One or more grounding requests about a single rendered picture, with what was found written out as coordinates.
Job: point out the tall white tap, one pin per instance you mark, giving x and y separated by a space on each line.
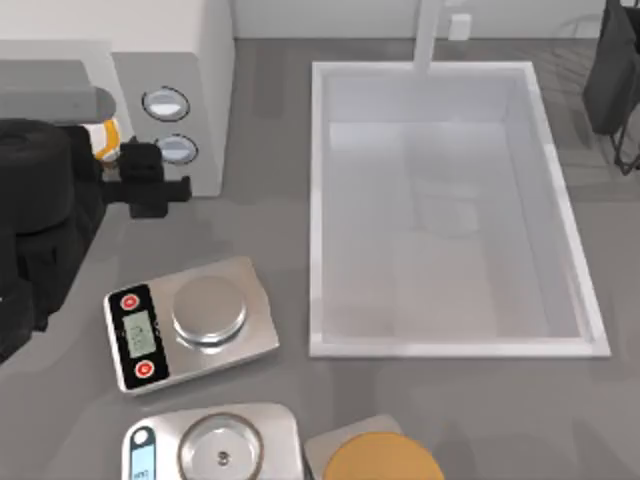
424 35

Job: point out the white sink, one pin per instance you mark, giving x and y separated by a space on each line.
440 225

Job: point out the round grey microwave knob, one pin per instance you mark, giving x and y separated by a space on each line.
178 149
165 103

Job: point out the silver scale with black panel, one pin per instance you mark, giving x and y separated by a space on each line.
200 340

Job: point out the white wall socket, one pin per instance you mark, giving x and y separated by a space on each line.
459 27

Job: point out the pale microwave oven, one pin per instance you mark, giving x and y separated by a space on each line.
210 30

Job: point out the pale rounded box orange stripe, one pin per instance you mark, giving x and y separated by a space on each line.
107 141

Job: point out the grey scale with orange plate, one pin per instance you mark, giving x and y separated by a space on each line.
382 457

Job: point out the silver scale with blue panel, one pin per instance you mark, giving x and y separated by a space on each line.
280 435

